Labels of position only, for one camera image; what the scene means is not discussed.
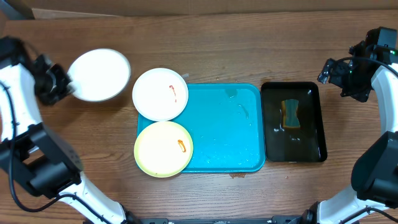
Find white plate with stain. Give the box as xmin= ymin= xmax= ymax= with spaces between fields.
xmin=68 ymin=49 xmax=131 ymax=102

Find green yellow sponge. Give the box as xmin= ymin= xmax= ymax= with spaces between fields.
xmin=281 ymin=99 xmax=300 ymax=129

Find yellow plate with stain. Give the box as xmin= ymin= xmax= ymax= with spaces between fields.
xmin=134 ymin=121 xmax=193 ymax=178

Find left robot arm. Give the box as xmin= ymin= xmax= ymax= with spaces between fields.
xmin=1 ymin=36 xmax=141 ymax=223

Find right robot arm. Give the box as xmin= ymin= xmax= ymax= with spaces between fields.
xmin=293 ymin=27 xmax=397 ymax=224

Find black water tray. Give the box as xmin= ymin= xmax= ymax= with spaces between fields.
xmin=261 ymin=82 xmax=327 ymax=162

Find blue plastic tray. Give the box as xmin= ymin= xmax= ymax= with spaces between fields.
xmin=137 ymin=83 xmax=266 ymax=174

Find white plate upper left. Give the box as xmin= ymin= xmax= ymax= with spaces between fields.
xmin=132 ymin=68 xmax=189 ymax=121

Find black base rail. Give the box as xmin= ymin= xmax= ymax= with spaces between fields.
xmin=141 ymin=215 xmax=302 ymax=224

